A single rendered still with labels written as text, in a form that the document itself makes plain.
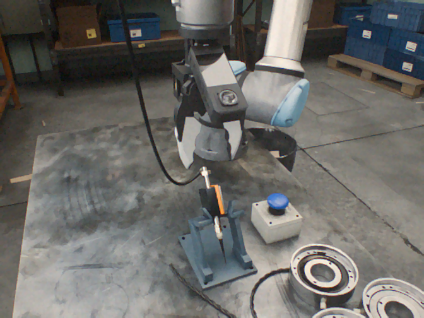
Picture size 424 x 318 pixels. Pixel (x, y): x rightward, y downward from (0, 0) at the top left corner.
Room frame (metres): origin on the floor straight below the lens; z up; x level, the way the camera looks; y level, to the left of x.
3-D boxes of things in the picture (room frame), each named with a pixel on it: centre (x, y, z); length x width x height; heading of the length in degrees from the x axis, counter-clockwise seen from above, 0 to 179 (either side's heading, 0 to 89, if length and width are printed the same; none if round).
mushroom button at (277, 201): (0.52, -0.12, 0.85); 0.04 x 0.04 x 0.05
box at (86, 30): (3.65, 1.33, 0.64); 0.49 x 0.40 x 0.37; 115
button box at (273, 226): (0.53, -0.12, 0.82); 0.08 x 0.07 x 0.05; 20
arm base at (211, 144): (0.85, -0.02, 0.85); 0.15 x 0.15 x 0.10
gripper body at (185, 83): (0.50, 0.01, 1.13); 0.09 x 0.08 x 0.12; 22
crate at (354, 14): (4.80, -1.81, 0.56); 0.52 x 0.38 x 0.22; 107
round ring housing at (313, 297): (0.38, -0.18, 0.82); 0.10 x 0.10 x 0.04
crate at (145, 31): (3.86, 0.83, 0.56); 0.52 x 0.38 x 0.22; 107
